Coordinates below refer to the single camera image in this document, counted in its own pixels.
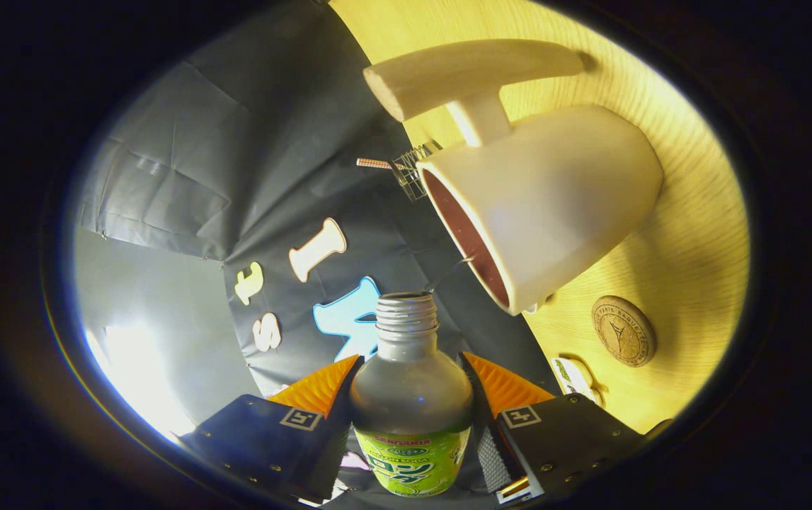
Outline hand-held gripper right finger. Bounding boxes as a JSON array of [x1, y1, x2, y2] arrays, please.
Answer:
[[459, 351, 672, 505]]

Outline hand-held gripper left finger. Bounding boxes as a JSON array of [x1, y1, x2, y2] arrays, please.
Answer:
[[179, 354, 364, 505]]

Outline silver bottle with green label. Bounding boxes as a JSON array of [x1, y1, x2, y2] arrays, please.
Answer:
[[349, 292, 474, 499]]

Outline round brown coaster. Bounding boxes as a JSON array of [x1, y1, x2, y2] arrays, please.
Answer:
[[591, 295, 657, 368]]

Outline white cup with wooden handle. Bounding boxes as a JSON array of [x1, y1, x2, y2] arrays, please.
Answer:
[[363, 39, 665, 317]]

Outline white divided dish with beans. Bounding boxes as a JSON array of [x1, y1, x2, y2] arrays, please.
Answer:
[[551, 356, 603, 406]]

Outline wooden table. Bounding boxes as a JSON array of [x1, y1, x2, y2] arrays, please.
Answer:
[[328, 0, 752, 434]]

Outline black backdrop cloth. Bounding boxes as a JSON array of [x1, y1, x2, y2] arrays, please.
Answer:
[[76, 0, 562, 510]]

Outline clear wire mesh holder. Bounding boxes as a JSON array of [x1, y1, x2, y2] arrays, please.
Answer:
[[391, 140, 443, 203]]

